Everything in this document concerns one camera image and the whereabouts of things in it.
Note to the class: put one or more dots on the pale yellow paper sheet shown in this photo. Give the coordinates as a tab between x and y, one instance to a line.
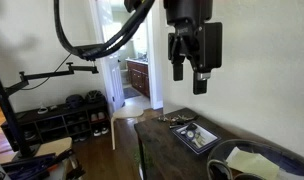
252	163

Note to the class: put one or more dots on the light wood round stool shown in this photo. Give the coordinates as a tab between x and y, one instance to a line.
127	112

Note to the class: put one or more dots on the dark blue bike helmet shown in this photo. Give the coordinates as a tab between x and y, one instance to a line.
74	101

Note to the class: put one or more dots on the small silver key bunch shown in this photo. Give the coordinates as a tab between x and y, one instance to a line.
163	118

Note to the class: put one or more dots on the pink shoe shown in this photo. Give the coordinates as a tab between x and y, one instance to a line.
94	117
101	116

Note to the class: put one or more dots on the dark wood bathroom cabinet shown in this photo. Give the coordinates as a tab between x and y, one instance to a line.
138	78

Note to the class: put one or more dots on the key bunch with blue tags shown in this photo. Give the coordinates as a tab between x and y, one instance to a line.
190	134

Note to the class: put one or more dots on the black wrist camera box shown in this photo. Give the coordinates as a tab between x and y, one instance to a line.
213	46

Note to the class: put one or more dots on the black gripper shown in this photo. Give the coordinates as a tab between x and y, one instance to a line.
188	13

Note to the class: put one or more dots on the dark glazed bowl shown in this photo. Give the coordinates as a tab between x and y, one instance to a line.
292	161

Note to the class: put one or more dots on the grey shoe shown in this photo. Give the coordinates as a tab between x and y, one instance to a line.
29	135

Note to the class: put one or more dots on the key bunch with car fob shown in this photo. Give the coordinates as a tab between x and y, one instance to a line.
183	119

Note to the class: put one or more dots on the black bar clamps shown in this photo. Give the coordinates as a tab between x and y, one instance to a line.
28	168

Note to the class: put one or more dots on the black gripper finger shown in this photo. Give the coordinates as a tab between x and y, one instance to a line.
200	86

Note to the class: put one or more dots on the small white object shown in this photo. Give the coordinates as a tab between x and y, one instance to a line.
42	111

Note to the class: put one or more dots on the dark wooden shoe shelf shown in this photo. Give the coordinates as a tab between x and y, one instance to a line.
58	111

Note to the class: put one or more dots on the white panel door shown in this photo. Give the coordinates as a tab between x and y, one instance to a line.
117	83

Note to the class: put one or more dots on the light wood stand base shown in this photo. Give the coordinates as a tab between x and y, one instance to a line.
55	146

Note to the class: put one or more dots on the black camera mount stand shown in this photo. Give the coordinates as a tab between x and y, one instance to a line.
8	111

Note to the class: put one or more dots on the white and black sneaker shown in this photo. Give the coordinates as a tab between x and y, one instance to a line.
97	132
105	130

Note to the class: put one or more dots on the dark bath mat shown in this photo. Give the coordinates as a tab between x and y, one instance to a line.
130	92

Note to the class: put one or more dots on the square tray with blue rim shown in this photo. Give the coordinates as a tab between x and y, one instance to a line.
208	135

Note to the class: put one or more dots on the small grey object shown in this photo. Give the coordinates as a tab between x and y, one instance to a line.
53	107

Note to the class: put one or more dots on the black bike helmet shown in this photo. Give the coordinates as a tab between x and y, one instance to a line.
94	96

